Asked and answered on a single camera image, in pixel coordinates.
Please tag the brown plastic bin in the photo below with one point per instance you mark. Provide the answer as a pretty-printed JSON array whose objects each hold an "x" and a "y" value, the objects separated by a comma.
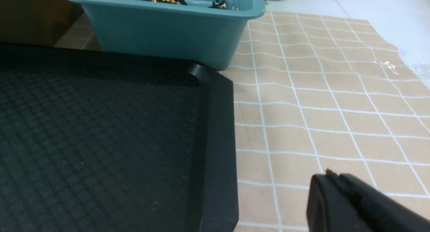
[{"x": 36, "y": 22}]

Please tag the black serving tray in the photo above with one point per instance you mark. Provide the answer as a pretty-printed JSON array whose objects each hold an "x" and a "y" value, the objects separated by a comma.
[{"x": 105, "y": 142}]

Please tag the blue plastic bin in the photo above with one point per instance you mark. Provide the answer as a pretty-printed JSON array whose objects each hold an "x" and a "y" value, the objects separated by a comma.
[{"x": 207, "y": 36}]

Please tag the black chopsticks in bin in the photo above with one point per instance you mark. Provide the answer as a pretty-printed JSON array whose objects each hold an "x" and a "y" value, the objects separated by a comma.
[{"x": 216, "y": 4}]

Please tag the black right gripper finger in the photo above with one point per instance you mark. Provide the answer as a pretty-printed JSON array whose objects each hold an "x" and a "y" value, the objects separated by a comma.
[{"x": 345, "y": 203}]

